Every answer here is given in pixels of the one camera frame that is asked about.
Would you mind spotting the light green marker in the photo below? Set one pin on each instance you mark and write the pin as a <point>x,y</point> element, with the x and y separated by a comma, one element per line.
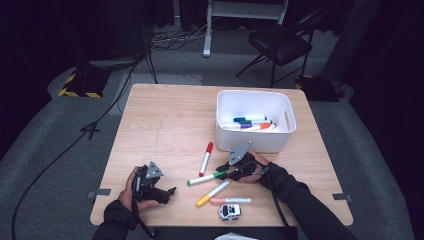
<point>203,179</point>

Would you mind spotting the dark green marker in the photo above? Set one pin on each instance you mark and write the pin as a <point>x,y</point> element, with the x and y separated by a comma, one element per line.
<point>255,122</point>

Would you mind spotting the grey tape strip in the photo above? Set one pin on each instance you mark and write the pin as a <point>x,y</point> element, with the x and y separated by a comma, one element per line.
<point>342,197</point>
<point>100,193</point>

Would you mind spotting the pink marker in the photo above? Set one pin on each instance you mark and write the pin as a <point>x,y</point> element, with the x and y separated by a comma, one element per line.
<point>231,200</point>

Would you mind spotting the white plastic bin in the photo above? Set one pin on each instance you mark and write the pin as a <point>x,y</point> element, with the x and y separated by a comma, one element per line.
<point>266,143</point>

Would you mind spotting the person's left hand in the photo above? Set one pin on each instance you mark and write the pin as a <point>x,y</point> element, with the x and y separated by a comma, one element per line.
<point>126,195</point>

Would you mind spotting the person's right hand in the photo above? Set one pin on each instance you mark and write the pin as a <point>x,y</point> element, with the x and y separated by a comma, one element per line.
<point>261,165</point>

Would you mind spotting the white toy car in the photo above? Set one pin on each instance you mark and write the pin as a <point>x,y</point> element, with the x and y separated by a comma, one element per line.
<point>230,212</point>

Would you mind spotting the yellow black striped base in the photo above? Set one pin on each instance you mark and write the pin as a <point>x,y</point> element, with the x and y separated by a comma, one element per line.
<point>83,85</point>

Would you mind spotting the white metal stand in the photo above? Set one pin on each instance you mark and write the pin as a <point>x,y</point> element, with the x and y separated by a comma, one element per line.
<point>208,33</point>

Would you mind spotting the white cloth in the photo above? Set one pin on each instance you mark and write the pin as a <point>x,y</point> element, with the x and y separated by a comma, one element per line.
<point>238,236</point>

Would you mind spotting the orange marker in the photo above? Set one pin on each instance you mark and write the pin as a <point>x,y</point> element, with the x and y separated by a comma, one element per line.
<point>265,126</point>

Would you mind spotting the black stand base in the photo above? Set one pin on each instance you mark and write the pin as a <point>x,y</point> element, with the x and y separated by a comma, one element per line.
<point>316,88</point>

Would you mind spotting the purple marker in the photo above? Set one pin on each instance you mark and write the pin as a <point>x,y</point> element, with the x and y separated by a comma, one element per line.
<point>246,126</point>

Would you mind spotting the grey flat stand base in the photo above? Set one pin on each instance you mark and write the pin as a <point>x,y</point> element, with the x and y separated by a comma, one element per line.
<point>113,62</point>

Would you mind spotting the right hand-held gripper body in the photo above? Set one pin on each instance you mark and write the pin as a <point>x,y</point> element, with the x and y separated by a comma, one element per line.
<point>241,160</point>

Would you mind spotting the black folding chair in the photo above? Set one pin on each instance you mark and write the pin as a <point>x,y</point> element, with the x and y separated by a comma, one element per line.
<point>280,43</point>

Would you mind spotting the yellow marker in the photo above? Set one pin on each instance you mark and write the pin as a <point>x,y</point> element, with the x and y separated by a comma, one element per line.
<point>213,193</point>

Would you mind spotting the red marker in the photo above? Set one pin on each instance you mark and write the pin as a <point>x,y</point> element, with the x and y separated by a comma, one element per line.
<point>205,161</point>

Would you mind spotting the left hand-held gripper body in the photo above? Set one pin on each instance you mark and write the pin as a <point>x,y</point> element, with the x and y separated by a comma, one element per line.
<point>148,180</point>

